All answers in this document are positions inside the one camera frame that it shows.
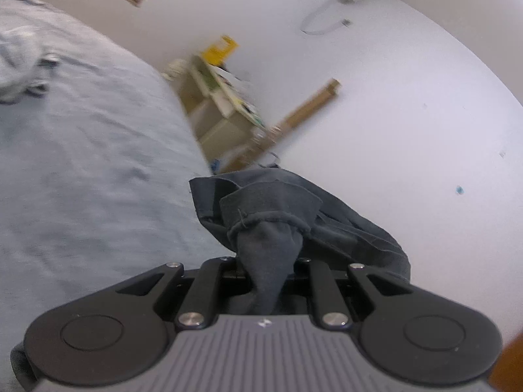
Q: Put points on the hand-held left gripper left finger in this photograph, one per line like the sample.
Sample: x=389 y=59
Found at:
x=212 y=279

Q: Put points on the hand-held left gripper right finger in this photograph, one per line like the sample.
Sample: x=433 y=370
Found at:
x=318 y=279

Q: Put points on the dark grey pants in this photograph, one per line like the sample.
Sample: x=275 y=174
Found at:
x=269 y=212

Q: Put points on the beige shelf unit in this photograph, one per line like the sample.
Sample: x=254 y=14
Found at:
x=220 y=122

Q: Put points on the wooden stick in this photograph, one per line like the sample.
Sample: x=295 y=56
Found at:
x=306 y=108

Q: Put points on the orange-brown object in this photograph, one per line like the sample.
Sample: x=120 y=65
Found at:
x=508 y=365

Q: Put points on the yellow box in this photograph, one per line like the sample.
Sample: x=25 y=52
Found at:
x=220 y=49

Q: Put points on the light grey garment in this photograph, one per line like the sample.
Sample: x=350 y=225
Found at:
x=20 y=65

